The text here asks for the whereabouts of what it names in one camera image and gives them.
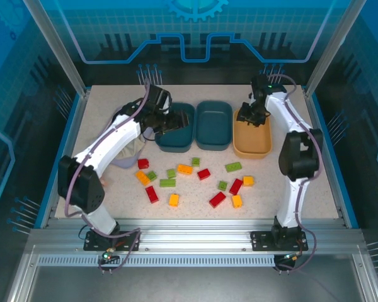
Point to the aluminium front frame rail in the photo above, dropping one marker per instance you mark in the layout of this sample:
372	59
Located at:
192	236

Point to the long green lego brick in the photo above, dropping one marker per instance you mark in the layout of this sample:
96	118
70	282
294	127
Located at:
233	167
167	182

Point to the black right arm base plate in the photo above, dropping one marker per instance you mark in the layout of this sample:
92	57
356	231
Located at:
261	240

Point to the small LED circuit board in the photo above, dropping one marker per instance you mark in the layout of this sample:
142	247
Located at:
292	257
107	255

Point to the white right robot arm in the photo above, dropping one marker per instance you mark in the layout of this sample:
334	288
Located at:
283	110

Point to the yellow plastic container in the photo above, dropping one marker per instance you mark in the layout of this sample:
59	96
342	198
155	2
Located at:
253	141

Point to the blue table side rail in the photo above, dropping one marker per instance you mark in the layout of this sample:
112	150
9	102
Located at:
320	119
66	141

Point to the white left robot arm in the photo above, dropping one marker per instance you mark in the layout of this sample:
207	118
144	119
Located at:
119	135

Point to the pink bowl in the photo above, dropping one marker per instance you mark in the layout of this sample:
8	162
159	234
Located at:
104	182

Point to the small green lego brick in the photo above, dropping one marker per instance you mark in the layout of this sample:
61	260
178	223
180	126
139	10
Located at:
222	185
171	173
151	175
195	161

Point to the aluminium frame post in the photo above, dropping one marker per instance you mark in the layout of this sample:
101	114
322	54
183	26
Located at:
330	47
56	47

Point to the long orange lego brick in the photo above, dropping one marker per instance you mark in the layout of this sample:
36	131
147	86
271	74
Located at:
142	177
185	169

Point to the long red lego brick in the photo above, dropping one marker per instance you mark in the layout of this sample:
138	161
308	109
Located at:
151	194
217	199
236	186

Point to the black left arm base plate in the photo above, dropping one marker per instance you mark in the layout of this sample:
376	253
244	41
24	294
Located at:
129	240

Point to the small orange lego brick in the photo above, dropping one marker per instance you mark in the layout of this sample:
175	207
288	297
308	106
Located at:
236	201
174	200
248	181

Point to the teal plastic container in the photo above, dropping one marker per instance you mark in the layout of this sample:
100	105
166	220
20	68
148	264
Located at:
214	126
176	141

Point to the beige cloth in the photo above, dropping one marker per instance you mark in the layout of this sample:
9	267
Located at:
129	151

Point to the small red lego brick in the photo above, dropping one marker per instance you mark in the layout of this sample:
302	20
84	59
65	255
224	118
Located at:
203	174
143	163

